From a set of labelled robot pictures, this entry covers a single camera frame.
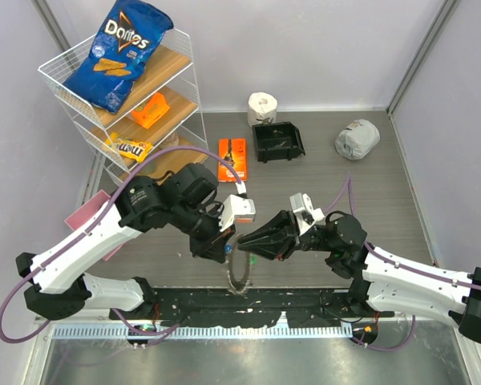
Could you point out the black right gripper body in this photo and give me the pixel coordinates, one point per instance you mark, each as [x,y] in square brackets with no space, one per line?
[308,241]

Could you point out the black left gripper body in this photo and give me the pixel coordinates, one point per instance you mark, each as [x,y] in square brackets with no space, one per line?
[207,234]

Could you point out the keys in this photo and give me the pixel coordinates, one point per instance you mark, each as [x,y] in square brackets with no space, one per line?
[277,138]

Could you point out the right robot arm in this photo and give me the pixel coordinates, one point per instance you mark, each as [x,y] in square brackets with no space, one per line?
[380,281]

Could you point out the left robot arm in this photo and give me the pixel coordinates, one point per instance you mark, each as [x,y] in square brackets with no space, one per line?
[185,200]

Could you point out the orange razor box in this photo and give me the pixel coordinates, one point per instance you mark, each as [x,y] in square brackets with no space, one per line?
[234,152]

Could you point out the black plastic storage bin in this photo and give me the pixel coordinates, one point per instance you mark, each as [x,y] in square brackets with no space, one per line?
[265,155]

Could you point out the yellow M&M candy bag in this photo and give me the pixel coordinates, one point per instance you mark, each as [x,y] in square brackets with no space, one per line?
[129,148]

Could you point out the grey wrapped paper bundle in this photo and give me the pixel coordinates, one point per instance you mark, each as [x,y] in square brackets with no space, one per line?
[357,139]

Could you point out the pink plastic tray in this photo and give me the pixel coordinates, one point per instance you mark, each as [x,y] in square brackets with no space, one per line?
[86,212]

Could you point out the white toilet paper roll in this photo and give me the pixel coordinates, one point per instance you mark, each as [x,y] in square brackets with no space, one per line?
[262,109]

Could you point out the orange snack box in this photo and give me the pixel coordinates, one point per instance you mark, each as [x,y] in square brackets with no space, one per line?
[149,112]

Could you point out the blue Doritos chip bag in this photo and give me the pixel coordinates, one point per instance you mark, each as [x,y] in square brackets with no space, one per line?
[126,40]

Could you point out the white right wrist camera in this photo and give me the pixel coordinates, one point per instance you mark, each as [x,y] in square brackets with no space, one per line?
[306,212]

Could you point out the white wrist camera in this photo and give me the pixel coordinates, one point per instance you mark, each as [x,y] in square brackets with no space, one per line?
[238,208]
[306,212]

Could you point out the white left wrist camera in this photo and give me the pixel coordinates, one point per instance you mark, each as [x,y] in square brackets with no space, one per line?
[238,208]

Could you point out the white wire wooden shelf rack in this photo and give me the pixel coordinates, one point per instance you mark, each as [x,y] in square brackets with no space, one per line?
[170,71]

